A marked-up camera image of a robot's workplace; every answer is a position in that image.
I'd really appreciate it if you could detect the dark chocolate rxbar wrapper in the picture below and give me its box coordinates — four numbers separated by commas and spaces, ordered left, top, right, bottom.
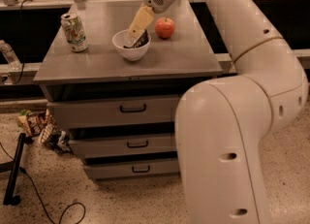
123, 30, 149, 48

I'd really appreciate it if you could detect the white bowl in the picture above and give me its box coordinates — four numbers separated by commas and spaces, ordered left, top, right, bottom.
112, 30, 151, 61

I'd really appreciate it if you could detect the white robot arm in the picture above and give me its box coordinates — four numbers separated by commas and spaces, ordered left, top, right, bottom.
129, 0, 308, 224

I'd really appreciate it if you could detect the red apple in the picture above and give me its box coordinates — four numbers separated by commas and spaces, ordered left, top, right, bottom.
155, 17, 175, 39

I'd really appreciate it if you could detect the grey drawer cabinet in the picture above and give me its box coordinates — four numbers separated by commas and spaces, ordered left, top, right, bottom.
34, 0, 222, 167

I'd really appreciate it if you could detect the green white soda can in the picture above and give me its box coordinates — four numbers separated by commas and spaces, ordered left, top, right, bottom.
61, 13, 88, 52

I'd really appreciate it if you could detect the top grey drawer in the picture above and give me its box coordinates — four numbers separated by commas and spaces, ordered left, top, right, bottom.
47, 95, 179, 129

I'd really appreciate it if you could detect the grey drawer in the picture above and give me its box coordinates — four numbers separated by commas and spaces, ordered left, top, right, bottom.
47, 95, 179, 129
83, 158, 179, 180
69, 134, 176, 158

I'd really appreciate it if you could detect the clear plastic water bottle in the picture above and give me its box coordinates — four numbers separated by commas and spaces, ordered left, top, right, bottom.
0, 40, 21, 71

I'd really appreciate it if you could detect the middle grey drawer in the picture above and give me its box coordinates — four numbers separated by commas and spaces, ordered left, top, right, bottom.
69, 134, 176, 158

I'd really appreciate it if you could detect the checkered snack bag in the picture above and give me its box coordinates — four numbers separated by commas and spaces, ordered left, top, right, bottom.
38, 124, 71, 154

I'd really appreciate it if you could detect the bottom grey drawer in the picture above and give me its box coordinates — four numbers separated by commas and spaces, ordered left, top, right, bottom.
83, 158, 179, 180

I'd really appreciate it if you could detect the brown snack bag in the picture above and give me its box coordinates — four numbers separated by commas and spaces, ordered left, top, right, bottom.
16, 110, 47, 137

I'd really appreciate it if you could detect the black stand leg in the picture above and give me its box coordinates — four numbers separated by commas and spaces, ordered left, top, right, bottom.
0, 133, 26, 206

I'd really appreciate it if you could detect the black hanging cable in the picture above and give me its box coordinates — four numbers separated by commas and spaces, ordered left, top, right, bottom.
13, 0, 34, 86

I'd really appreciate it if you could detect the grey metal rail frame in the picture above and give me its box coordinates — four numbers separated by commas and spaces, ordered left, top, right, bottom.
0, 0, 310, 86

